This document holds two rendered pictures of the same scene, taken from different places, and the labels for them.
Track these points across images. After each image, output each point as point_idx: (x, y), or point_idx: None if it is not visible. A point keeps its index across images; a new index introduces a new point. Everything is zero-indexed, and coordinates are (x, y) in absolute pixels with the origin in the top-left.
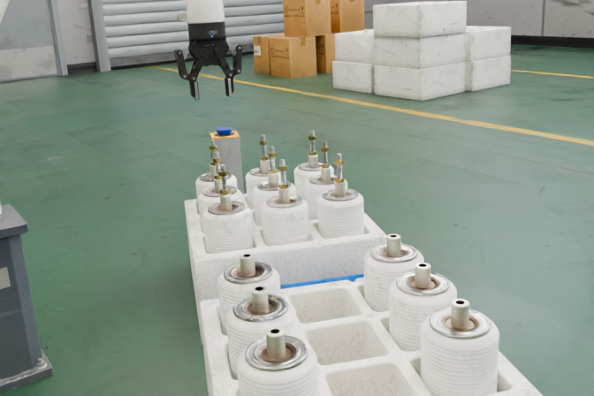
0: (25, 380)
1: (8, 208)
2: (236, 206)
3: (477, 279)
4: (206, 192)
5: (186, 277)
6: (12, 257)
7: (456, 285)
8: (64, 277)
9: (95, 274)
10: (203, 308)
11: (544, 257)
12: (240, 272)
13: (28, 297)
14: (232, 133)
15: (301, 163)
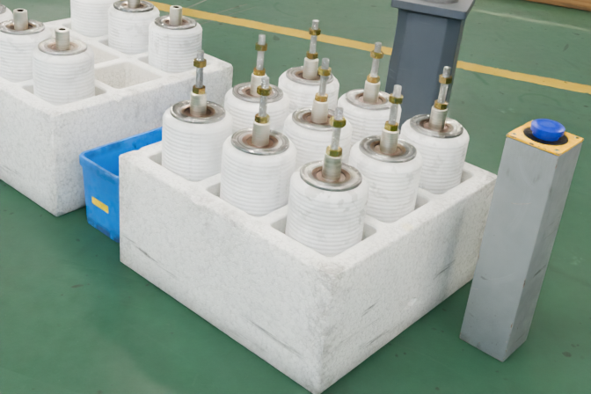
0: None
1: (452, 8)
2: (302, 78)
3: (3, 375)
4: (382, 94)
5: None
6: (397, 25)
7: (40, 349)
8: (580, 219)
9: (560, 233)
10: (219, 60)
11: None
12: (182, 23)
13: (395, 70)
14: (531, 137)
15: (359, 175)
